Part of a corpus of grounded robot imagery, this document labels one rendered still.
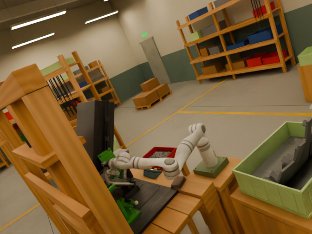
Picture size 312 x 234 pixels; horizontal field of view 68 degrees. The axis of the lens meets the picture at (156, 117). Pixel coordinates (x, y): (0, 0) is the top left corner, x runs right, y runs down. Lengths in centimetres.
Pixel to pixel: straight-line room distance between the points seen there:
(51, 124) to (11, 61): 981
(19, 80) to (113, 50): 1081
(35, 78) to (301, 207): 130
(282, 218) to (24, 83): 133
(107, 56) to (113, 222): 1063
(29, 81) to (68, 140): 26
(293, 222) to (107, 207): 90
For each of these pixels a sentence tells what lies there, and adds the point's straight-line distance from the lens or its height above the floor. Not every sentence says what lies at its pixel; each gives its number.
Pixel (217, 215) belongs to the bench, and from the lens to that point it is 170.
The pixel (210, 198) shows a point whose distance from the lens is 160.
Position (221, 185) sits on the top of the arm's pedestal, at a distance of 163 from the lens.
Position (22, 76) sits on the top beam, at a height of 191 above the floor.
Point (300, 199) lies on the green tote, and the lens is 135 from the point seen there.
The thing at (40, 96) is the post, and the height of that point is 182.
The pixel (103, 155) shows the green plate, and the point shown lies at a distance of 180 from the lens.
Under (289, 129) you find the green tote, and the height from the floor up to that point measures 90.
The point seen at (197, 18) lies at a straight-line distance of 739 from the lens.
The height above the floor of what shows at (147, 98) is 36.
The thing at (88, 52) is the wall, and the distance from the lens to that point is 1128.
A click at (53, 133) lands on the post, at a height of 168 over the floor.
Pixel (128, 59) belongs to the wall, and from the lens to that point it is 1193.
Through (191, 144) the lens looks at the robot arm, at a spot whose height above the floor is 119.
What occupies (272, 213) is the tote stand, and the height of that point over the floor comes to 79.
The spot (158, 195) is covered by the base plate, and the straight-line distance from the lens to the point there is 169.
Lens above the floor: 182
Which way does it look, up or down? 16 degrees down
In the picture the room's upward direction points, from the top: 25 degrees counter-clockwise
